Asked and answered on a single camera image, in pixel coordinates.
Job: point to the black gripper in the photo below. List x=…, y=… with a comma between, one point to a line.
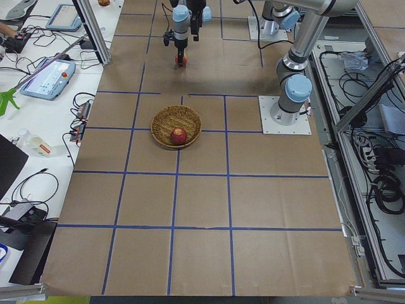
x=180, y=47
x=195, y=25

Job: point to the red yellow apple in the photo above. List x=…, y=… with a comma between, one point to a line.
x=181, y=60

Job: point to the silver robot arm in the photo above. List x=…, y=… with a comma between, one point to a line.
x=296, y=88
x=187, y=17

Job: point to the round wicker basket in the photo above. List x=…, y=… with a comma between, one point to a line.
x=174, y=116

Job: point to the dark red apple in basket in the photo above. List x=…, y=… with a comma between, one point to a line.
x=178, y=136

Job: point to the teach pendant far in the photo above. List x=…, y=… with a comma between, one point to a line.
x=65, y=18

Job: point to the teach pendant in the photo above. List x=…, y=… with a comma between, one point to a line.
x=50, y=82
x=65, y=18

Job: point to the teach pendant near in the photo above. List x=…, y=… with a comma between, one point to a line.
x=50, y=82

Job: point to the plastic bottle on desk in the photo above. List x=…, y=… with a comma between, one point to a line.
x=36, y=143

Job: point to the green tipped metal rod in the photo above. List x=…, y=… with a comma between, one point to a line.
x=7, y=96

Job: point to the black box on desk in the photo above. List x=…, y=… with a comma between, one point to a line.
x=34, y=246

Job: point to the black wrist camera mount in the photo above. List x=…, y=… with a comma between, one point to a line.
x=168, y=37

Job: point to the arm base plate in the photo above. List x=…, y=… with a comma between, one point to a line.
x=275, y=121
x=267, y=29

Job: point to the aluminium frame post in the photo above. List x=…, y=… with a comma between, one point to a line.
x=91, y=26

